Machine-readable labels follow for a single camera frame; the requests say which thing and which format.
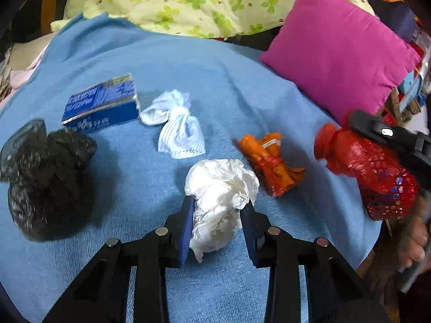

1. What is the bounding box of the light blue blanket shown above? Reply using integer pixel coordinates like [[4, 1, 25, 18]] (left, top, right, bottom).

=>
[[0, 13, 384, 323]]

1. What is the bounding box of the person's right hand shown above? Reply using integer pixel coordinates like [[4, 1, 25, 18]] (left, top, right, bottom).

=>
[[387, 192, 431, 273]]

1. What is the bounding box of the black plastic bag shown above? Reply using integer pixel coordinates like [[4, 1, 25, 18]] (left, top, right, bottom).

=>
[[0, 118, 98, 242]]

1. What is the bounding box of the orange plastic bag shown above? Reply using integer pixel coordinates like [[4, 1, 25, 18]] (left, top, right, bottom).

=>
[[236, 133, 306, 198]]

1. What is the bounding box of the blue foil packet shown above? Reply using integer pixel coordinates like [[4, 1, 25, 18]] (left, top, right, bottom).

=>
[[61, 73, 141, 129]]

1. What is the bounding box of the red plastic mesh basket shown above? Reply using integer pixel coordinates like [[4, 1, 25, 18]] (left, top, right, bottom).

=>
[[313, 123, 421, 222]]

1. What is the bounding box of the magenta pillow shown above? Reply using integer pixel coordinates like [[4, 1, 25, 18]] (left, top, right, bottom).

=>
[[259, 0, 422, 127]]

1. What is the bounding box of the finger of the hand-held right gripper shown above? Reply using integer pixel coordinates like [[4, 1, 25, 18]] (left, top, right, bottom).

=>
[[348, 109, 420, 152]]

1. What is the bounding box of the wooden chair frame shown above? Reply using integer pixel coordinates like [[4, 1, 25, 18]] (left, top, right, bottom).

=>
[[40, 0, 73, 36]]

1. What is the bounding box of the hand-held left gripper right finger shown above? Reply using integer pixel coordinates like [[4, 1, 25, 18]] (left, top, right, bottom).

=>
[[240, 202, 393, 323]]

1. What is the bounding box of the white tissue paper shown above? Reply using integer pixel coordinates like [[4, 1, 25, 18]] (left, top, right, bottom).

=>
[[185, 159, 260, 264]]

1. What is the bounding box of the navy blue bag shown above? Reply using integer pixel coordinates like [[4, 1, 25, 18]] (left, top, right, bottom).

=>
[[365, 0, 418, 43]]

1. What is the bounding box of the green floral quilt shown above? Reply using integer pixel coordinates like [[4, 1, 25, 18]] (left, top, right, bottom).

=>
[[64, 0, 376, 39]]

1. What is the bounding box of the knotted white blue cloth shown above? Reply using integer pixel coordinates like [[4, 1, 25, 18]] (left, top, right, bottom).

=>
[[140, 89, 207, 159]]

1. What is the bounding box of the pale pink cloth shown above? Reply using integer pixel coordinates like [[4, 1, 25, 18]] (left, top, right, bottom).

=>
[[0, 34, 51, 91]]

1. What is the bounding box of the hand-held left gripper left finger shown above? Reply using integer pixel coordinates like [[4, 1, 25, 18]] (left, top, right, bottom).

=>
[[42, 195, 196, 323]]

